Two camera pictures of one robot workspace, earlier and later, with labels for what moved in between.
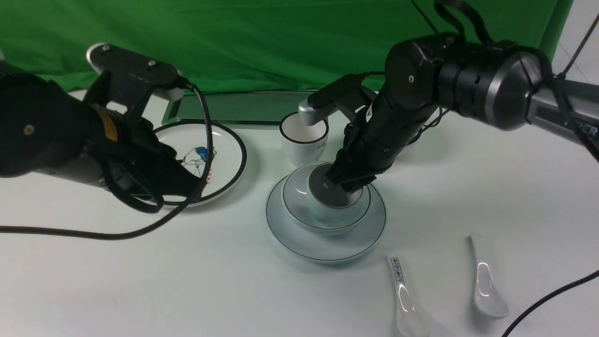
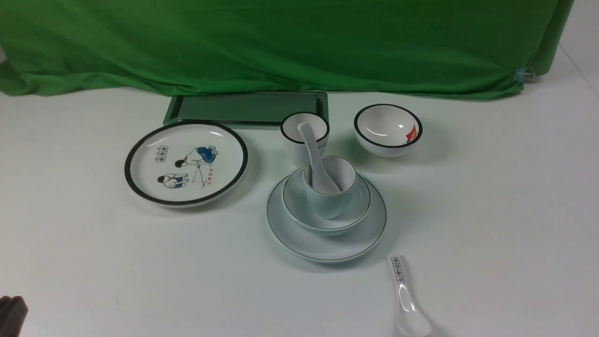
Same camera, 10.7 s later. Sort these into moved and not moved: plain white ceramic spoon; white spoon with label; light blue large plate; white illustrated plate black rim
Moved: plain white ceramic spoon
Not moved: light blue large plate; white illustrated plate black rim; white spoon with label
